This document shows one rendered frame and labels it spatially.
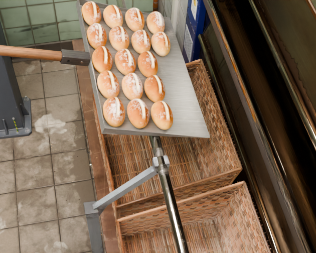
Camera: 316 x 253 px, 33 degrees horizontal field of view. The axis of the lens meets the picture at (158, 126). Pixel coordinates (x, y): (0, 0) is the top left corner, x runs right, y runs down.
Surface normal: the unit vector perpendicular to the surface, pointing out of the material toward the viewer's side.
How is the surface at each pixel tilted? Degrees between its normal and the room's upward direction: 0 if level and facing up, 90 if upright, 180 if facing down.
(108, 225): 0
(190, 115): 20
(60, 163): 0
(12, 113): 90
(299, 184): 8
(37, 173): 0
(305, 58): 70
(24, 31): 90
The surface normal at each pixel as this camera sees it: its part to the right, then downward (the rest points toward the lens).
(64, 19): 0.21, 0.80
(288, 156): 0.18, -0.59
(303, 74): -0.91, -0.06
